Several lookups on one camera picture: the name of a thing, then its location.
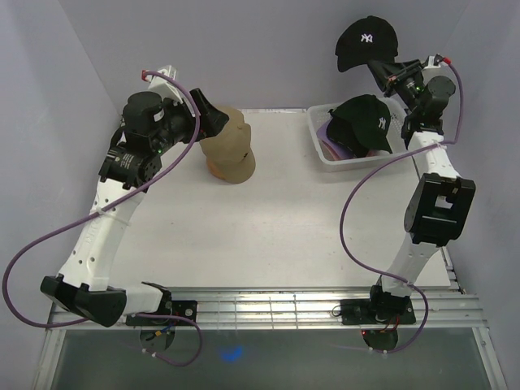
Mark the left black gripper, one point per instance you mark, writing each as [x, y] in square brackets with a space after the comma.
[211, 119]

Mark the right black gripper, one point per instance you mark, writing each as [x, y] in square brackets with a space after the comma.
[385, 72]

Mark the beige baseball cap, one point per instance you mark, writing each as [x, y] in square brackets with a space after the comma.
[231, 149]

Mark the black NY baseball cap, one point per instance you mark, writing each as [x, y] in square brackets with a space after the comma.
[369, 38]

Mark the dark green NY cap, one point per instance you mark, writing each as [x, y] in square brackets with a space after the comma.
[370, 119]

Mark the black cap gold logo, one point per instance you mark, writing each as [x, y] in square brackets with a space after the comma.
[341, 132]

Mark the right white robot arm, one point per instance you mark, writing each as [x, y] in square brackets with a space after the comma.
[438, 209]

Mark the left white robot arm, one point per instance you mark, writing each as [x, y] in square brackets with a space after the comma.
[82, 285]

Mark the wooden hat stand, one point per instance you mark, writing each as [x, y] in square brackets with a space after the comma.
[214, 170]

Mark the white plastic basket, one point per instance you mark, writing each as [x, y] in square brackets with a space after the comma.
[318, 117]

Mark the purple cap in basket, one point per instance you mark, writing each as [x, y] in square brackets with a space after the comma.
[325, 136]

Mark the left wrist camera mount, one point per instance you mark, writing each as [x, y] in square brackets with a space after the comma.
[161, 84]

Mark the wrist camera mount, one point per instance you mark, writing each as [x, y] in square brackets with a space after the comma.
[161, 84]
[434, 63]

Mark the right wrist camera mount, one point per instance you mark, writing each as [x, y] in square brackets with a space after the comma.
[434, 63]

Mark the aluminium rail frame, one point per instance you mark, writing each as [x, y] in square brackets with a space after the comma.
[279, 340]

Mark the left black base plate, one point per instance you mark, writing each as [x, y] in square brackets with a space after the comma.
[186, 309]

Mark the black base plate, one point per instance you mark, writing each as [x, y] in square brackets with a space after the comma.
[186, 309]
[357, 312]

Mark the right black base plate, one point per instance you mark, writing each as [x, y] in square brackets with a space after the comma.
[357, 312]

